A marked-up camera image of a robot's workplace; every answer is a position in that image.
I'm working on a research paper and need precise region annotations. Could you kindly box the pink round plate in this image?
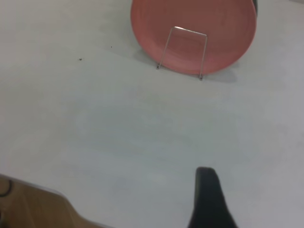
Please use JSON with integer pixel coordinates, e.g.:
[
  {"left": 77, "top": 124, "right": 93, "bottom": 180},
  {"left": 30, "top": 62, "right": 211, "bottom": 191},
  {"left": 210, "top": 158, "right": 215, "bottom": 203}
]
[{"left": 130, "top": 0, "right": 257, "bottom": 76}]

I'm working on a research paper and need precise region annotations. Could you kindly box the silver wire dish rack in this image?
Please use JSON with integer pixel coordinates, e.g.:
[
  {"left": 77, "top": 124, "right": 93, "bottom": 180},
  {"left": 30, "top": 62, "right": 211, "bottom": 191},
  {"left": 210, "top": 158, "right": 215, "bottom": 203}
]
[{"left": 156, "top": 26, "right": 208, "bottom": 82}]

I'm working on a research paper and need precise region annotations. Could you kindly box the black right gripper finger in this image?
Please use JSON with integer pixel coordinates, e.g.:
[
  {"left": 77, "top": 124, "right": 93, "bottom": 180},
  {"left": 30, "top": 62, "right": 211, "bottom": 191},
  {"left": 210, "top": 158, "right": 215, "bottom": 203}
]
[{"left": 187, "top": 167, "right": 239, "bottom": 228}]

